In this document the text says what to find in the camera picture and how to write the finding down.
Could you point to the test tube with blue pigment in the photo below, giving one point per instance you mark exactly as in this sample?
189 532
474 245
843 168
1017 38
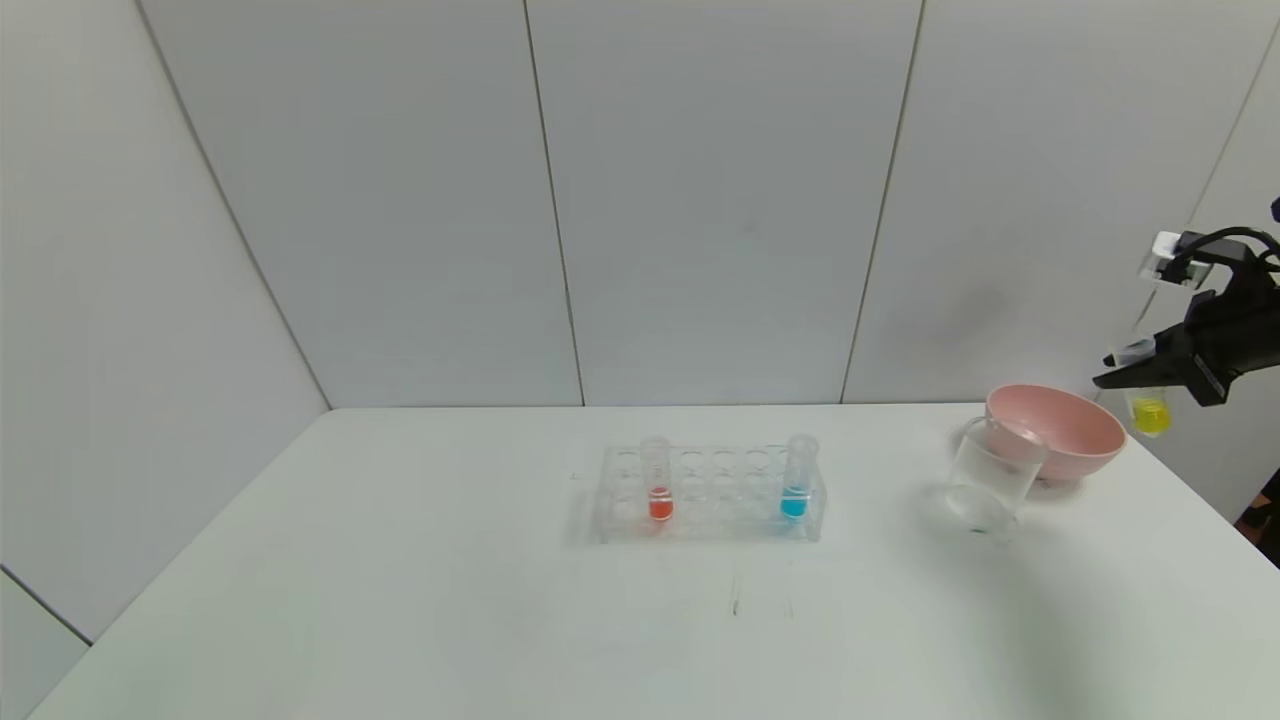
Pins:
795 503

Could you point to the test tube with yellow pigment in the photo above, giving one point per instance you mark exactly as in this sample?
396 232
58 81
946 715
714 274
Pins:
1150 415

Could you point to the pink bowl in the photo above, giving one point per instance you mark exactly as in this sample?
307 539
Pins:
1070 440

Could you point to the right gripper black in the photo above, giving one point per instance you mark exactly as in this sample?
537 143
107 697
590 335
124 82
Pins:
1207 373

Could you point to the clear glass beaker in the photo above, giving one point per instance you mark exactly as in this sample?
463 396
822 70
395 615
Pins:
985 490

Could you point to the test tube with red pigment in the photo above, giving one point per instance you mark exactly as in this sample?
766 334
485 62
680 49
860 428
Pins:
660 505

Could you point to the clear plastic test tube rack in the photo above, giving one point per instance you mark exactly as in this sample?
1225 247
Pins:
715 500

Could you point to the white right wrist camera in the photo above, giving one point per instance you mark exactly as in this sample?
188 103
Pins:
1165 262

